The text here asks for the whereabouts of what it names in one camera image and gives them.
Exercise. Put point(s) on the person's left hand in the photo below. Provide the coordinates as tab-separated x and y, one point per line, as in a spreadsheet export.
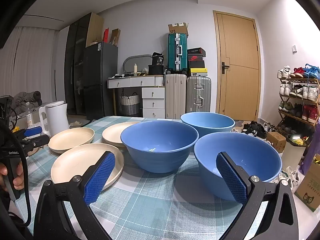
18	177

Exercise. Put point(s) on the white green sneaker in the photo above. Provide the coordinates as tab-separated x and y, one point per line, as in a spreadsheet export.
293	178
280	176

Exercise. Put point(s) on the beige slipper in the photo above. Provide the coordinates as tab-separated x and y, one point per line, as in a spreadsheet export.
75	123

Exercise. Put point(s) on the dark clothes heap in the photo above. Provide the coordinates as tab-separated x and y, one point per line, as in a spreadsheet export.
27	97

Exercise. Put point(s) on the red paper bag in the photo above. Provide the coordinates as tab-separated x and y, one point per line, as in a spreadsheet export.
106	35

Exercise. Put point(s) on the white trash bin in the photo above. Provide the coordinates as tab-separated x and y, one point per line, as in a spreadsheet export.
291	157

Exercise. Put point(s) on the clear plastic water bottle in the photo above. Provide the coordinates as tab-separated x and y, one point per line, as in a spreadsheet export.
29	117

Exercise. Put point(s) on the white electric kettle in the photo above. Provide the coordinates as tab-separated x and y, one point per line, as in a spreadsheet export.
57	120

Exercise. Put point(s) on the dark glass cabinet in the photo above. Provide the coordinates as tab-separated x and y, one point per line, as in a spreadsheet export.
75	67

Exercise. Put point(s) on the purple bag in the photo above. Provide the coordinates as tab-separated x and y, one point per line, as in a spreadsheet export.
312	150

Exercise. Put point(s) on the black refrigerator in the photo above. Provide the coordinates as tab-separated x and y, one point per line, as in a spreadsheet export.
100	80

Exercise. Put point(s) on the small cardboard piece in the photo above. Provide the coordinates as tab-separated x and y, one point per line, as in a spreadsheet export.
115	37

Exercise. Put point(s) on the scattered loose shoes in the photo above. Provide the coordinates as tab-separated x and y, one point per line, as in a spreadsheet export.
255	127

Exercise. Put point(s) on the white bottle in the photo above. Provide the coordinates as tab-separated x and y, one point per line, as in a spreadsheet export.
135	70

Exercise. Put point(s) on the wooden shoe rack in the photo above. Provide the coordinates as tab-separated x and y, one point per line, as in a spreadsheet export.
295	79

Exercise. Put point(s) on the woven laundry basket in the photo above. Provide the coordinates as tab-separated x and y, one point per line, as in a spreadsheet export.
130	105

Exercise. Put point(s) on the grey sofa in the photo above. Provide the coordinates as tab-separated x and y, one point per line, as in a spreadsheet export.
22	115

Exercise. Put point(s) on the shoe rack with shoes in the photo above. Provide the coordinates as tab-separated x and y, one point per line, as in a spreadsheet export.
308	92

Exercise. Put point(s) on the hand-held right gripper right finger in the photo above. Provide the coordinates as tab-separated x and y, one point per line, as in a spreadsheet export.
231	177

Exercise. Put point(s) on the wooden door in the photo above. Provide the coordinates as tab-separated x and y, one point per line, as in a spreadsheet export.
240	42

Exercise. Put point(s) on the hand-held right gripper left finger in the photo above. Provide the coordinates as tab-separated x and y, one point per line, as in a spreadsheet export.
100	177

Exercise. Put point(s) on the yellow black shoe box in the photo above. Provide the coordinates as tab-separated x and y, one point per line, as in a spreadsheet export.
198	72

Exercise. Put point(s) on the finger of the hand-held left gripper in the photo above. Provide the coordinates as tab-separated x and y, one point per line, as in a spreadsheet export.
37	141
33	131

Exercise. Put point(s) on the small brown cardboard box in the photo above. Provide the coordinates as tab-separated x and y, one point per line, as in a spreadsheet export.
276	140

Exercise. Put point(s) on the blue bowl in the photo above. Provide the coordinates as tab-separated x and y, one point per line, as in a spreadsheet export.
207	122
262	160
160	140

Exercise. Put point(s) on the black packet white label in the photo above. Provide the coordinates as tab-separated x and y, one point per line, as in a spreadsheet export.
158	58

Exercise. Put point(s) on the oval mirror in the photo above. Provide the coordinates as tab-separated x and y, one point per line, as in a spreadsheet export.
140	60

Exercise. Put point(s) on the teal suitcase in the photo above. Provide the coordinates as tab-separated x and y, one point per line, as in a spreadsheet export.
172	52

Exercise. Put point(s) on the silver suitcase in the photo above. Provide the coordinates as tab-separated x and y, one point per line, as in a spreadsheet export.
197	90

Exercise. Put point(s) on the black fabric bin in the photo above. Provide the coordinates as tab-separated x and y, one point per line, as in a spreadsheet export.
155	70

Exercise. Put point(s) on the yellow snack packet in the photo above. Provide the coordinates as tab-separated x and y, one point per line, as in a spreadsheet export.
16	129

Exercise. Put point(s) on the white desk with drawers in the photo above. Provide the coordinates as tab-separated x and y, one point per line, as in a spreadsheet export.
152	105

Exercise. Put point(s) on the teal checked tablecloth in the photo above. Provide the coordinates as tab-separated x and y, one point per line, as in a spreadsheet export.
155	200

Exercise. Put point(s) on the cream plate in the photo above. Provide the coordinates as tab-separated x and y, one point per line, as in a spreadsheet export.
113	135
71	140
75	165

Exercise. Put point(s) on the beige suitcase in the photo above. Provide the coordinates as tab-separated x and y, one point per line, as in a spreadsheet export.
175	97

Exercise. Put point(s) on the flat cardboard sheet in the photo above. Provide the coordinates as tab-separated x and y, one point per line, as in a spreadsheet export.
96	30

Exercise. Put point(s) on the cat print cardboard box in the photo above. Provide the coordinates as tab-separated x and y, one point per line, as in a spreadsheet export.
307	187

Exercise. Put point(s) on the white curtain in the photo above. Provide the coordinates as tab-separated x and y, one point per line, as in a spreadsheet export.
32	60

